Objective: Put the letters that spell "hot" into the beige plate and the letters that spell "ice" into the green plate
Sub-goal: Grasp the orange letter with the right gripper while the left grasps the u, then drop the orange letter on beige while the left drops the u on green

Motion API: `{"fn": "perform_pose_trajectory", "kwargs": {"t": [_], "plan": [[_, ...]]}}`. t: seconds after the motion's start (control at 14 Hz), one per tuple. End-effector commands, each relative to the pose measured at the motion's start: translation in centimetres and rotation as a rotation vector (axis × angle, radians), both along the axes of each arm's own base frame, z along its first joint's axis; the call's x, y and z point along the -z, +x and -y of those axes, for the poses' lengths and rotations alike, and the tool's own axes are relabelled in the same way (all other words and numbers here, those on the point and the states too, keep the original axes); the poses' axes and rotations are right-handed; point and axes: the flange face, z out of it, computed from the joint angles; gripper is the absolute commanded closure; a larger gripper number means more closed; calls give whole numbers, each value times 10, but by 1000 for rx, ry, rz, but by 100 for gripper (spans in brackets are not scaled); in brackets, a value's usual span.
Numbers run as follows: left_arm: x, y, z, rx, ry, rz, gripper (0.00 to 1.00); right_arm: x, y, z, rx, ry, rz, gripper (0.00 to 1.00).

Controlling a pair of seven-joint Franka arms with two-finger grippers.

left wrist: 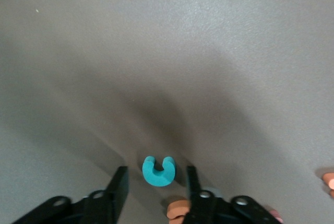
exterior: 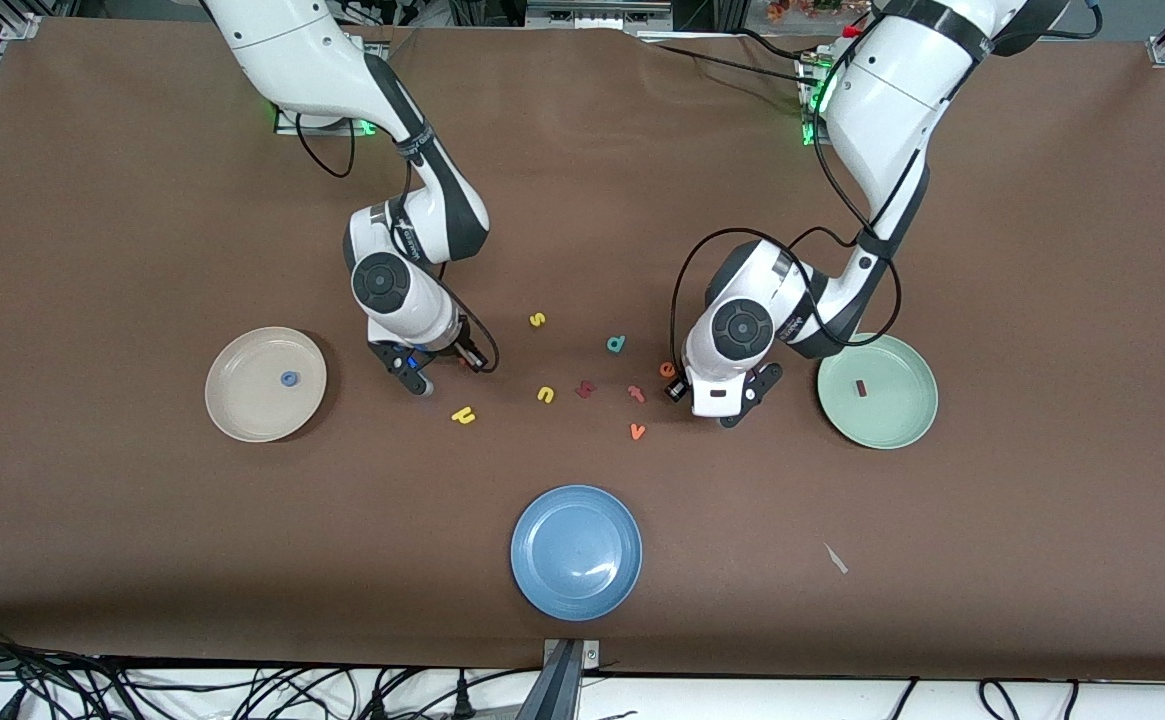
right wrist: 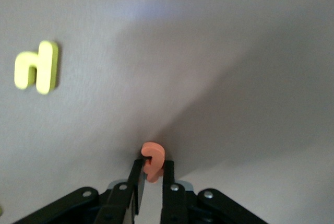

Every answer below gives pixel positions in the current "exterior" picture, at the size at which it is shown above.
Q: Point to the beige brown plate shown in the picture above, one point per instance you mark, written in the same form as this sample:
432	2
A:
252	400

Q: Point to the yellow foam letter h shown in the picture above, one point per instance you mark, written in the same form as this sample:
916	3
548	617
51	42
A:
463	415

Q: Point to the small white tape scrap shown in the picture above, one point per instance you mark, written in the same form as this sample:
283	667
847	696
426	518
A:
835	558

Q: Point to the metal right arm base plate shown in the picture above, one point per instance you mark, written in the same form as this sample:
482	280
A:
287	128

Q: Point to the pale green plate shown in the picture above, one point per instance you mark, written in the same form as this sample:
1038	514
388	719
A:
892	415

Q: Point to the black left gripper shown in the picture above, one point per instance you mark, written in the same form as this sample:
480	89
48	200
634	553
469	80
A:
680	388

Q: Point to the dark red foam letter k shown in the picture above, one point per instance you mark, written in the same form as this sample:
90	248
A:
585	389

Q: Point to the blue plate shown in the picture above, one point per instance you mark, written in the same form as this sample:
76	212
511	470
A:
576	553

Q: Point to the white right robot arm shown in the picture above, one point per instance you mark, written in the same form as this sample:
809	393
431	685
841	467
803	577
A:
292	50

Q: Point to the orange decoration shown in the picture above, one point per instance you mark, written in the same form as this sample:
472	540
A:
807	8

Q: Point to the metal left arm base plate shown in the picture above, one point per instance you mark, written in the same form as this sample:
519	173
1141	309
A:
808	75

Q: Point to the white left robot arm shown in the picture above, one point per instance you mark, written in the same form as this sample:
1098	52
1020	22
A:
892	90

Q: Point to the grey equipment box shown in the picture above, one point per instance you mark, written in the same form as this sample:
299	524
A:
597	12

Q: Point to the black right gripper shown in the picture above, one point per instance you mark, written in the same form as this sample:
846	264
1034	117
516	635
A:
469	354

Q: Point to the brown table cover sheet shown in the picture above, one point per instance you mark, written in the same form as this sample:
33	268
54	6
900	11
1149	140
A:
582	200

